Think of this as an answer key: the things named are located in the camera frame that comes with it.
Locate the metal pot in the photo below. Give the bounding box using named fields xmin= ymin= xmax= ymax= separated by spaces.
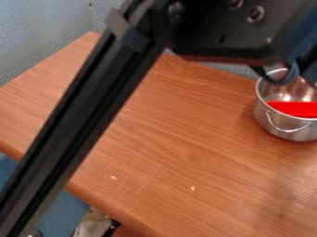
xmin=255 ymin=77 xmax=317 ymax=142

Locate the red plastic block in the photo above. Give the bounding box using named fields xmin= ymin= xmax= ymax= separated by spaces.
xmin=268 ymin=101 xmax=317 ymax=119

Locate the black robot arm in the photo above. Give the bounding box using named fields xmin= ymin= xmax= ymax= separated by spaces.
xmin=0 ymin=0 xmax=317 ymax=237

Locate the crumpled beige cloth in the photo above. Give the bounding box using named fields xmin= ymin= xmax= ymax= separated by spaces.
xmin=73 ymin=206 xmax=112 ymax=237

